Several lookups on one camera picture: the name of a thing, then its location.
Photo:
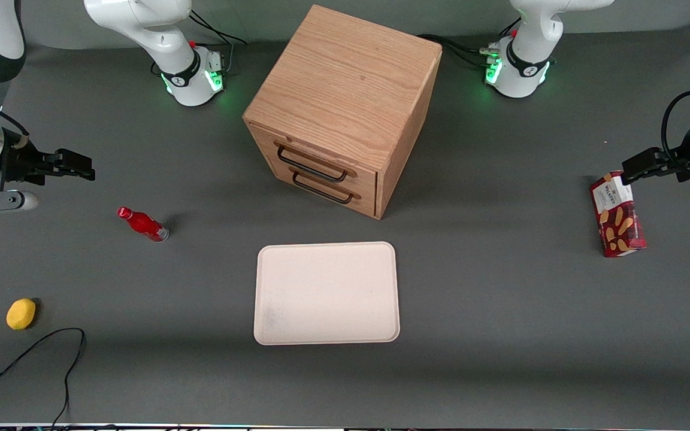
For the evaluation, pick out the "red tartan shortbread box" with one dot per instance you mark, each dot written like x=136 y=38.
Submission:
x=619 y=224

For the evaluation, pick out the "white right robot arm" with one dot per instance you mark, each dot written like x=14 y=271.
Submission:
x=165 y=45

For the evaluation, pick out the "cream plastic tray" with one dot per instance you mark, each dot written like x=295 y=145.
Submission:
x=327 y=293

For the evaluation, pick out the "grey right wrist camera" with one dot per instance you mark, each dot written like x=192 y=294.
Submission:
x=18 y=201

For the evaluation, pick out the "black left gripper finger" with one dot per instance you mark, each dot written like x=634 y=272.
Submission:
x=650 y=163

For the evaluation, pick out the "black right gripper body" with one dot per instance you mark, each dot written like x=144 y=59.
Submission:
x=21 y=161

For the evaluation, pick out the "yellow lemon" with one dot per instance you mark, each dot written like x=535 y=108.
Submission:
x=21 y=314

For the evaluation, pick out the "red bottle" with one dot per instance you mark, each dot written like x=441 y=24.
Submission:
x=141 y=223

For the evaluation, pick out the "wooden drawer cabinet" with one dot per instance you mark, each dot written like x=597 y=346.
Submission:
x=345 y=78

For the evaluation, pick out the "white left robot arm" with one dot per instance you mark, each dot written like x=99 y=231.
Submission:
x=530 y=60

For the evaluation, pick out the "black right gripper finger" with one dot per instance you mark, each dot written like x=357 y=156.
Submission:
x=74 y=161

